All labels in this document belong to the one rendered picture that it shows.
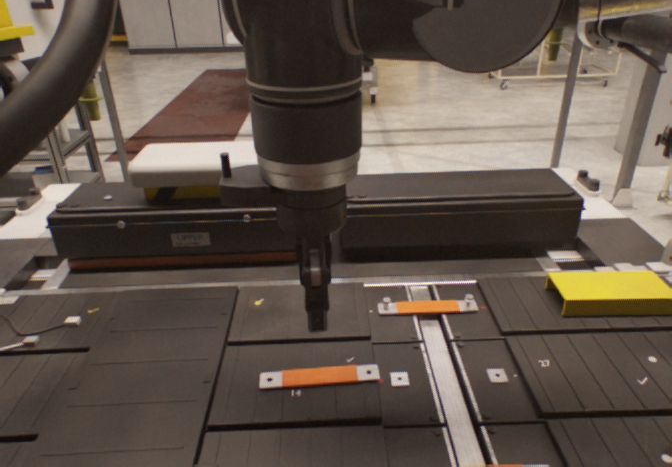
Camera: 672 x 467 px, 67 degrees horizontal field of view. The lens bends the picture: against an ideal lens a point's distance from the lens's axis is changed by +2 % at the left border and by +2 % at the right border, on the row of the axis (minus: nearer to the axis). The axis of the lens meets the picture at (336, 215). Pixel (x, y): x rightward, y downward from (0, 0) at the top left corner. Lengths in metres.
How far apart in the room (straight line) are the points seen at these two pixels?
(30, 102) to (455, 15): 0.28
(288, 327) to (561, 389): 0.37
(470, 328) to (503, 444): 0.20
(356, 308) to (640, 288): 0.42
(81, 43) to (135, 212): 0.60
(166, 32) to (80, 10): 9.33
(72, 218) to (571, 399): 0.81
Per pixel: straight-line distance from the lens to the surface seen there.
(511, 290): 0.87
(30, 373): 0.81
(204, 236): 0.92
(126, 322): 0.83
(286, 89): 0.44
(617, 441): 0.69
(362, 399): 0.66
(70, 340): 0.84
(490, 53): 0.39
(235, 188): 0.50
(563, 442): 0.66
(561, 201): 0.97
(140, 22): 9.80
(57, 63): 0.36
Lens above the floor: 1.49
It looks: 27 degrees down
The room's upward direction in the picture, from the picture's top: 2 degrees counter-clockwise
